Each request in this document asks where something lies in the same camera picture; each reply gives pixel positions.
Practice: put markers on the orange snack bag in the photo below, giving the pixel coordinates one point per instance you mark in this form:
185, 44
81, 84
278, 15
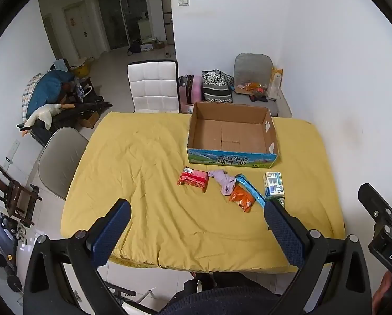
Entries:
253, 87

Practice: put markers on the grey armchair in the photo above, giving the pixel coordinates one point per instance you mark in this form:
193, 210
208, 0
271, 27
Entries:
248, 65

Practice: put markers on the small cardboard box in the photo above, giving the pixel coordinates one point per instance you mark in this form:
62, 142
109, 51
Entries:
89, 119

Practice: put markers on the white blue tissue pack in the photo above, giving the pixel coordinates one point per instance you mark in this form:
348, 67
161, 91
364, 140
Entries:
273, 183

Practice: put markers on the white light switch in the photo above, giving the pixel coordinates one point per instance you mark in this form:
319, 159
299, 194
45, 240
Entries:
184, 1

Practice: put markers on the red snack packet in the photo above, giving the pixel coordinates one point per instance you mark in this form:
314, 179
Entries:
192, 178

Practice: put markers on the purple cloth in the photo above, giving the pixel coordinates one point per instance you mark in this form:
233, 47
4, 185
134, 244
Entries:
224, 180

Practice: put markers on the white padded chair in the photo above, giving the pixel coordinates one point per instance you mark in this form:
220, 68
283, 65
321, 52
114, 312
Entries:
153, 85

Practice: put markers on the orange snack packet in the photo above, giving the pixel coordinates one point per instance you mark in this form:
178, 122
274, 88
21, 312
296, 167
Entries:
242, 198

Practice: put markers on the white goose plush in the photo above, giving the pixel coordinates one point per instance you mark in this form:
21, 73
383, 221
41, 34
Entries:
45, 113

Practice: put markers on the yellow tablecloth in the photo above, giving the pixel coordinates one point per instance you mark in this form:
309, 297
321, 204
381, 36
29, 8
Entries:
150, 170

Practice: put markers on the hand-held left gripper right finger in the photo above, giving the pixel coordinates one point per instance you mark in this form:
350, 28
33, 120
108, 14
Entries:
283, 233

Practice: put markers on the beige chair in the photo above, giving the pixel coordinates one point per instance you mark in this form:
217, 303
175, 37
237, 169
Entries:
63, 160

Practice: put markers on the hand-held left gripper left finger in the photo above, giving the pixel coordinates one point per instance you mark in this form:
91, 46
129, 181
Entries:
112, 229

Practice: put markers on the red black tool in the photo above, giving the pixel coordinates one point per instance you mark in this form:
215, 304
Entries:
258, 97

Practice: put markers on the person's right forearm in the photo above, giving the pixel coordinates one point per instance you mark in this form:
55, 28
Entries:
383, 295

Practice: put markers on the white box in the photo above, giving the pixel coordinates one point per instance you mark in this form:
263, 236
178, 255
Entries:
147, 46

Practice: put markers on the sliding glass door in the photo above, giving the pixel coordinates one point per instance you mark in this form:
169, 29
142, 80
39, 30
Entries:
117, 16

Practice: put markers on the orange white package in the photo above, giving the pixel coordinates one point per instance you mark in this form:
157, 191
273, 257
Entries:
275, 82

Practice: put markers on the black bag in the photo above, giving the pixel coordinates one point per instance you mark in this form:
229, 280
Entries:
135, 47

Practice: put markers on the pink suitcase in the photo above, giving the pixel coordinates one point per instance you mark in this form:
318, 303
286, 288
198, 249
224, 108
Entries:
192, 88

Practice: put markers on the long blue packet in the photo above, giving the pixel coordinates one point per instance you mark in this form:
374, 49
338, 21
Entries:
248, 187

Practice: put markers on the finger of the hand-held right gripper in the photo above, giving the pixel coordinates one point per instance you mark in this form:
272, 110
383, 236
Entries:
373, 201

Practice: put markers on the blue bag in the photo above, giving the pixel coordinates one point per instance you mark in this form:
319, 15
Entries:
48, 87

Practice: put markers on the plaid cloth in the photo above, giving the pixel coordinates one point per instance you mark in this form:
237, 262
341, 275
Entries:
28, 95

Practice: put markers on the patterned tote bag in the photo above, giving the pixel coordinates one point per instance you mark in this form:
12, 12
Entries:
215, 85

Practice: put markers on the person's dark clothing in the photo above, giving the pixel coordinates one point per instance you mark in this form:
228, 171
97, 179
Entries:
222, 298

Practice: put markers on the yellow bag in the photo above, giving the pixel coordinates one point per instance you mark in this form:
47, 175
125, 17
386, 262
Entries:
81, 69

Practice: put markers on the wooden chair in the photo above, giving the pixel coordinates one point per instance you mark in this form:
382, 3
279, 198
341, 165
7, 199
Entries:
15, 193

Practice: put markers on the pink floral bag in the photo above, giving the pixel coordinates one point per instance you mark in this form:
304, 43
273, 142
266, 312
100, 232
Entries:
186, 108

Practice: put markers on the white door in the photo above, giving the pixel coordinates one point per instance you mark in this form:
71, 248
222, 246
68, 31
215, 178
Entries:
79, 29

